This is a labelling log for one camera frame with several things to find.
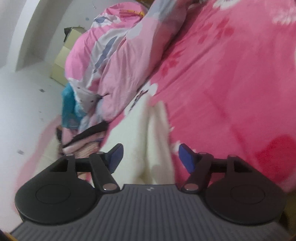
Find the black folded garment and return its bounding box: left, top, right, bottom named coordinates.
left=63, top=121, right=109, bottom=148

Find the cream white fleece sweater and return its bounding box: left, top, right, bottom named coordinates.
left=101, top=93, right=175, bottom=187

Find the pink patterned duvet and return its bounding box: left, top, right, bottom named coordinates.
left=62, top=1, right=190, bottom=133

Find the pink padded headboard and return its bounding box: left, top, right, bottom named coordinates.
left=14, top=115, right=63, bottom=200

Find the stack of folded clothes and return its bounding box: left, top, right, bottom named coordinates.
left=56, top=127, right=107, bottom=181

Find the pink floral bed blanket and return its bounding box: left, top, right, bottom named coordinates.
left=14, top=0, right=296, bottom=193

